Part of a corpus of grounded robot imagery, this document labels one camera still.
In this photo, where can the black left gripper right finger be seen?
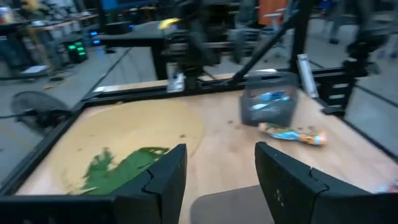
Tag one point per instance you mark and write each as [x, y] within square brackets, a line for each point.
[286, 193]

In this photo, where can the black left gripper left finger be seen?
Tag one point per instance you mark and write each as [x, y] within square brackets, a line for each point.
[164, 186]

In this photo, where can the green and orange granola bar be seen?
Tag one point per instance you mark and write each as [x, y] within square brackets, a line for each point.
[292, 136]

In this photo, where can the blue and white granola bar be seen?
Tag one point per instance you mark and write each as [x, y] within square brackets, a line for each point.
[264, 106]

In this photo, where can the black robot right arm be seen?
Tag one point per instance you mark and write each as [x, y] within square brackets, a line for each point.
[205, 18]

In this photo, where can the green plant in white pot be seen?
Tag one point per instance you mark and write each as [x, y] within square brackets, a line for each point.
[118, 174]

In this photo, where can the grey plastic bin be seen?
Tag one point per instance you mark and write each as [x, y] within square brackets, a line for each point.
[270, 118]
[230, 205]

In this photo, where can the dark grey desk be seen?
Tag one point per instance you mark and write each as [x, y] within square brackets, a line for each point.
[133, 34]

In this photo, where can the orange panel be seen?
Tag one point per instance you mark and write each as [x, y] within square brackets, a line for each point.
[272, 12]

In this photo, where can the computer tower blue lights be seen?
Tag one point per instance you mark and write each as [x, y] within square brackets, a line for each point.
[94, 39]

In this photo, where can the computer tower green lights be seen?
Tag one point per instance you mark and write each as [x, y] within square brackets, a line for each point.
[77, 53]

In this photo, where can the white vertical strip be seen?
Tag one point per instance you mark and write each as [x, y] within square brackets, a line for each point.
[308, 77]

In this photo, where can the black floor fan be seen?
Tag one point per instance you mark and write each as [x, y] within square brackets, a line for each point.
[37, 102]

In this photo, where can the white paper sheet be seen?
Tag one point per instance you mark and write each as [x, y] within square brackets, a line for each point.
[34, 69]

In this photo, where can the black aluminium rig frame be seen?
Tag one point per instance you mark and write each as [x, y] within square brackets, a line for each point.
[130, 94]

